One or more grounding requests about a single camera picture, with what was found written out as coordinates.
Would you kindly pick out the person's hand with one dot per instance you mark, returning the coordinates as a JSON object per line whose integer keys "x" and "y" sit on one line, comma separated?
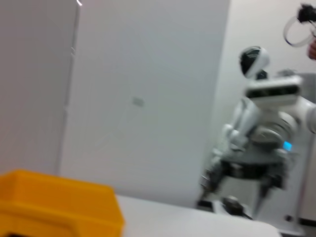
{"x": 312, "y": 50}

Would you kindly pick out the yellow plastic bin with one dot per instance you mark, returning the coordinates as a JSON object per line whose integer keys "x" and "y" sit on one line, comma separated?
{"x": 56, "y": 202}

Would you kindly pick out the small black device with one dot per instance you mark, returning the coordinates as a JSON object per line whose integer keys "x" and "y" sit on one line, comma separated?
{"x": 233, "y": 203}

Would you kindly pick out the white humanoid robot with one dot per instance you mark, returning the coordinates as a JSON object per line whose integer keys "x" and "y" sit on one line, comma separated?
{"x": 266, "y": 123}

